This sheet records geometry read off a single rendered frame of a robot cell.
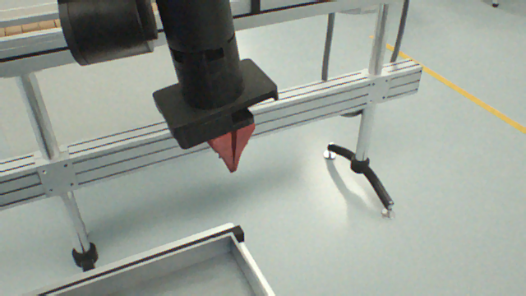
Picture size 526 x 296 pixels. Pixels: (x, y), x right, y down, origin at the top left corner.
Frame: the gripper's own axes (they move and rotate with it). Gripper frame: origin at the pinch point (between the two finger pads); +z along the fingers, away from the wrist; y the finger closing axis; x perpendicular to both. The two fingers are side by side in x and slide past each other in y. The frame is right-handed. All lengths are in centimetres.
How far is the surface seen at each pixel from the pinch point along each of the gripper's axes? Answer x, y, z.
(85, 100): -142, 17, 70
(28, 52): -82, 22, 17
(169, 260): -4.9, 9.5, 16.3
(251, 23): -82, -36, 30
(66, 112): -142, 25, 72
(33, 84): -85, 25, 28
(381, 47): -86, -85, 57
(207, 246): -4.8, 4.3, 16.9
